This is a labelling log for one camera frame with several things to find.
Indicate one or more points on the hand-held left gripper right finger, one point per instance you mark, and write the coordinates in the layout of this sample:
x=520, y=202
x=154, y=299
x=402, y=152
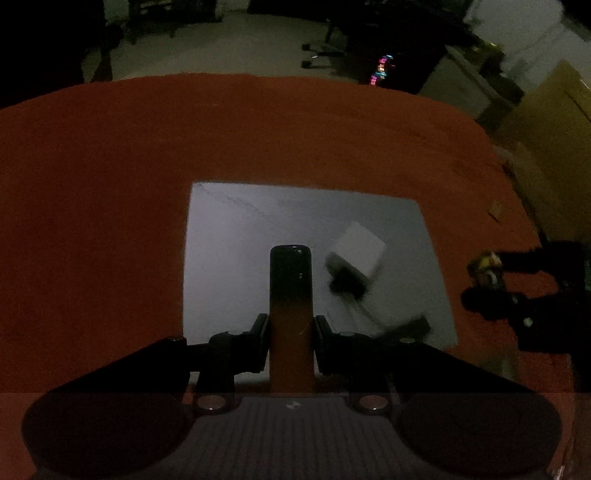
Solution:
x=322, y=344

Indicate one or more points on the white power adapter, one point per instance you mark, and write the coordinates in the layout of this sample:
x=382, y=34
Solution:
x=358, y=249

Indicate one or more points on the office chair wheeled base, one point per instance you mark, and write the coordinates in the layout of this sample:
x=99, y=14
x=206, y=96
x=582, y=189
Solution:
x=323, y=46

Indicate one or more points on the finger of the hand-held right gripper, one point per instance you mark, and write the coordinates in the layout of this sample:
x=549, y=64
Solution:
x=524, y=261
x=489, y=302

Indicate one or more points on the small yellowish object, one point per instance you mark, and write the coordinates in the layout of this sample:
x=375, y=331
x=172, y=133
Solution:
x=485, y=267

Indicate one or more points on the orange cloth-covered desktop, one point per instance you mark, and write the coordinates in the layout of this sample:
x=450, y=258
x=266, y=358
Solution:
x=92, y=207

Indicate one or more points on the tan wooden cabinet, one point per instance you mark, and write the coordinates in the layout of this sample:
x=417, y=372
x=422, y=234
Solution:
x=549, y=138

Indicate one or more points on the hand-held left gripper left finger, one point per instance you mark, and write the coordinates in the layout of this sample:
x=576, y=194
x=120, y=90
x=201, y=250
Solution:
x=261, y=341

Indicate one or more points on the small cardboard scrap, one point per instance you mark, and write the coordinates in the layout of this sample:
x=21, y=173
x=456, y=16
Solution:
x=497, y=210

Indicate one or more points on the white cabinet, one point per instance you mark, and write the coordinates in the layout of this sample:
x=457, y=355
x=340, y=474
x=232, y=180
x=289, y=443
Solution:
x=461, y=87

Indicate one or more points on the dark wooden chair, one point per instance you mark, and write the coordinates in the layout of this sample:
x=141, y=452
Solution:
x=152, y=18

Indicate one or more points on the dark desk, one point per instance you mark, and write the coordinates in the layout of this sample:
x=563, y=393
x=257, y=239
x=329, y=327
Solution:
x=406, y=37

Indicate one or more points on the grey rectangular board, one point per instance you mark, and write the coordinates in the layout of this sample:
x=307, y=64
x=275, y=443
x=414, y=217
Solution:
x=258, y=221

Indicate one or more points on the computer case with coloured lights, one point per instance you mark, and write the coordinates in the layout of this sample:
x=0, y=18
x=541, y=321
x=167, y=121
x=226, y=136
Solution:
x=382, y=69

